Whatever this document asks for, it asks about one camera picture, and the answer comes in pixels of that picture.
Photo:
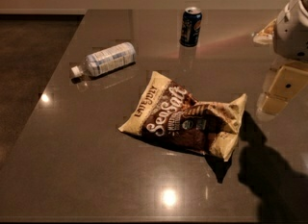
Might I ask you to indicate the dark blue soda can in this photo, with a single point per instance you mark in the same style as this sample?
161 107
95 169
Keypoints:
191 25

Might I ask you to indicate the brown cream chip bag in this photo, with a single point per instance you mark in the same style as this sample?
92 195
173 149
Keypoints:
168 114

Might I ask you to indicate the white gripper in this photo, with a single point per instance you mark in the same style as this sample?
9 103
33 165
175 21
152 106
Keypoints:
293 34

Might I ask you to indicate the clear plastic water bottle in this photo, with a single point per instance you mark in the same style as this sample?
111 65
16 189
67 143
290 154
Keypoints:
105 61

